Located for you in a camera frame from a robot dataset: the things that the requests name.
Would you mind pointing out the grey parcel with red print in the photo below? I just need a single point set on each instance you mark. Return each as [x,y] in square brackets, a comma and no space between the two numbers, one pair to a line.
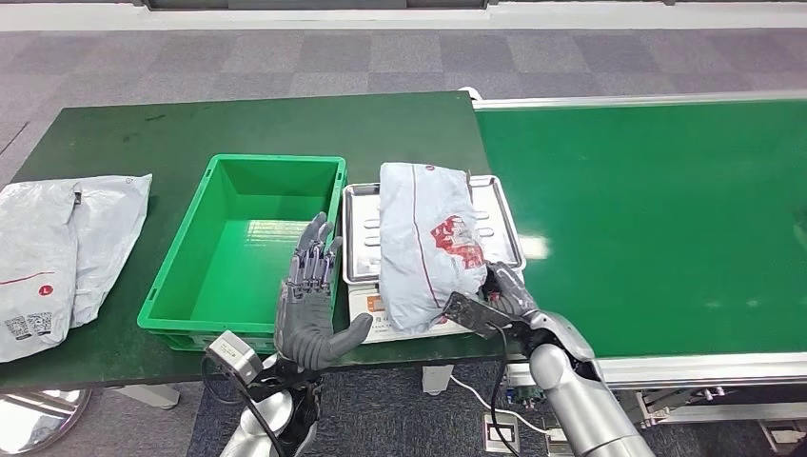
[416,240]

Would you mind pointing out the dark wall base panel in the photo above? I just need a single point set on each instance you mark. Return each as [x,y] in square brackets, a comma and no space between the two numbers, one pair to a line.
[315,3]

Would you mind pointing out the grey parcel with QR code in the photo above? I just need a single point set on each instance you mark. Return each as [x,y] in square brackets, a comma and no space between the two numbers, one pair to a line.
[38,265]

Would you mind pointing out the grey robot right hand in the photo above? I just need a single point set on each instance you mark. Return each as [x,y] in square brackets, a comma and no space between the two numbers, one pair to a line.
[507,293]

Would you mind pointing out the green conveyor belt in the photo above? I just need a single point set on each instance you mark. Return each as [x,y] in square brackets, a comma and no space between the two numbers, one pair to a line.
[662,189]

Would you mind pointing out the white scale with steel tray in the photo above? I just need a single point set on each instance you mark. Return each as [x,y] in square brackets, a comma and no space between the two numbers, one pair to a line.
[498,208]

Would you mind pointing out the metal floor socket box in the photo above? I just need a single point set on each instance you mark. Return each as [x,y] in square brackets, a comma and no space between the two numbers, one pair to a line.
[555,438]
[504,435]
[785,436]

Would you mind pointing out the plain grey parcel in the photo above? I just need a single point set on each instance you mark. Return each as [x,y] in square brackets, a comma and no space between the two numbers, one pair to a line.
[110,233]

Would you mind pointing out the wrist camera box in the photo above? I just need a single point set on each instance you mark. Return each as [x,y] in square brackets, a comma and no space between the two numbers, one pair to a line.
[234,356]
[470,312]

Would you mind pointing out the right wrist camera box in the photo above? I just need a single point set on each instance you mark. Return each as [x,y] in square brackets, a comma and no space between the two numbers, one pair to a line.
[470,312]

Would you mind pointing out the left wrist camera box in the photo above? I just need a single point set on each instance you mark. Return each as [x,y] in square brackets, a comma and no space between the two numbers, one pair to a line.
[234,356]

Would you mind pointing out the round chrome base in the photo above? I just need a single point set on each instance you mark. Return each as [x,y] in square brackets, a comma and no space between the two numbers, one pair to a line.
[38,419]

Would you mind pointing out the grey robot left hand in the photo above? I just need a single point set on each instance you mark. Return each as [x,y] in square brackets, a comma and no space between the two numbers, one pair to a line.
[306,328]

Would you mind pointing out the white table foot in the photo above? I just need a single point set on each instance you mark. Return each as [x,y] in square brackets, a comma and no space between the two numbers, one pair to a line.
[151,394]

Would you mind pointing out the green plastic crate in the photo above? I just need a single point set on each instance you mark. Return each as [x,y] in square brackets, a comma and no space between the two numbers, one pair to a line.
[252,265]

